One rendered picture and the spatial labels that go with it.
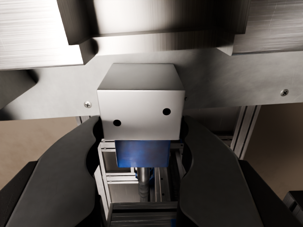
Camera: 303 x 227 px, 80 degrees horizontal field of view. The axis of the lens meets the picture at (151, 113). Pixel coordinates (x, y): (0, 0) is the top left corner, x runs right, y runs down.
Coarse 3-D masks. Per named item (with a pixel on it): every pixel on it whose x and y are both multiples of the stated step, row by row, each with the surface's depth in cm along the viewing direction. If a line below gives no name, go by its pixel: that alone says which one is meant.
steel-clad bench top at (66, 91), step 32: (96, 64) 15; (192, 64) 15; (224, 64) 15; (256, 64) 15; (288, 64) 15; (32, 96) 16; (64, 96) 16; (96, 96) 16; (192, 96) 16; (224, 96) 16; (256, 96) 16; (288, 96) 17
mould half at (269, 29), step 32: (0, 0) 5; (32, 0) 5; (256, 0) 5; (288, 0) 5; (0, 32) 5; (32, 32) 5; (64, 32) 5; (256, 32) 5; (288, 32) 5; (0, 64) 6; (32, 64) 6; (64, 64) 6
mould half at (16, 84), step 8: (0, 72) 12; (8, 72) 13; (16, 72) 14; (24, 72) 14; (0, 80) 12; (8, 80) 13; (16, 80) 13; (24, 80) 14; (32, 80) 15; (0, 88) 12; (8, 88) 13; (16, 88) 13; (24, 88) 14; (0, 96) 12; (8, 96) 12; (16, 96) 13; (0, 104) 12
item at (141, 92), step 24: (120, 72) 13; (144, 72) 13; (168, 72) 13; (120, 96) 10; (144, 96) 10; (168, 96) 10; (120, 120) 11; (144, 120) 11; (168, 120) 11; (120, 144) 14; (144, 144) 14; (168, 144) 14; (144, 168) 16; (144, 192) 18
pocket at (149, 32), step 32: (64, 0) 5; (96, 0) 7; (128, 0) 7; (160, 0) 7; (192, 0) 7; (224, 0) 7; (96, 32) 8; (128, 32) 8; (160, 32) 7; (192, 32) 7; (224, 32) 6
